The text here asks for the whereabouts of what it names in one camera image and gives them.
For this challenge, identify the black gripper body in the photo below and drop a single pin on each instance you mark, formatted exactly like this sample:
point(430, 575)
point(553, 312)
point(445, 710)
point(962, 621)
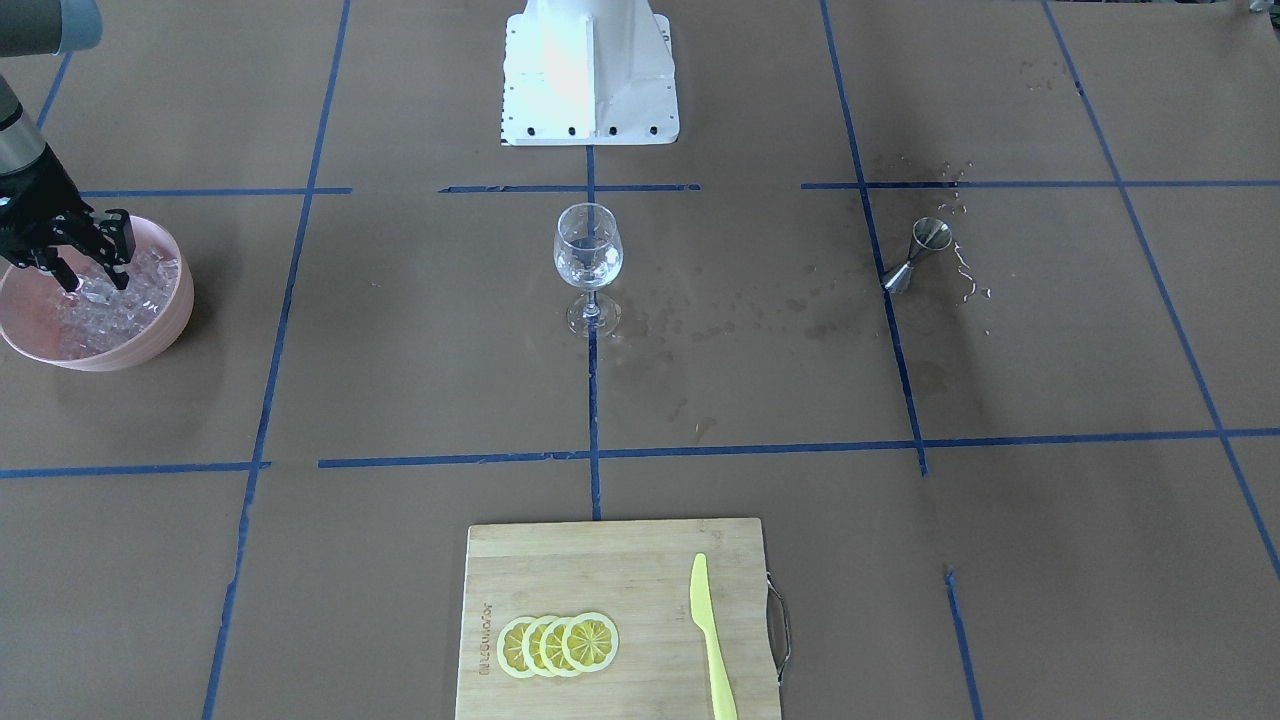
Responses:
point(37, 207)

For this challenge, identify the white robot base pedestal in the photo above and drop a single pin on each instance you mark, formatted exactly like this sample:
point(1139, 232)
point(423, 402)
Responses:
point(589, 73)

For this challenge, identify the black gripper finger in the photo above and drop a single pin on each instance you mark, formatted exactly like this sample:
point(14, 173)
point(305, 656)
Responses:
point(50, 263)
point(117, 250)

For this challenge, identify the bamboo cutting board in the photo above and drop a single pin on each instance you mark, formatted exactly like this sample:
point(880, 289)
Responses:
point(637, 573)

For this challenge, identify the pink bowl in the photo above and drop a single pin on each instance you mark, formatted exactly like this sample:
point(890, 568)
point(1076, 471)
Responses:
point(27, 318)

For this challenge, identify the clear ice cubes pile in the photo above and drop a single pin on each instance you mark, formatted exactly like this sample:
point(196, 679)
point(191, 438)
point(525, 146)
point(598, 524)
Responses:
point(98, 318)

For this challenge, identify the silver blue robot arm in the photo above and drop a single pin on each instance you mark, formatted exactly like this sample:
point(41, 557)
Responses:
point(32, 29)

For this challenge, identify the clear wine glass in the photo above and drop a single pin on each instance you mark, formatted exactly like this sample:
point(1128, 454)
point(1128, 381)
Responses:
point(588, 254)

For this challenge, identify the steel jigger cup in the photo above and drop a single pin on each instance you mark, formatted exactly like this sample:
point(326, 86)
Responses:
point(929, 235)

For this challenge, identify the yellow plastic knife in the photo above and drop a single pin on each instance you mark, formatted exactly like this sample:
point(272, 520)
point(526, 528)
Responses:
point(702, 614)

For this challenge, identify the lemon slice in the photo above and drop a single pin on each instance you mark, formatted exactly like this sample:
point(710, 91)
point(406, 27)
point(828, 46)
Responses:
point(555, 646)

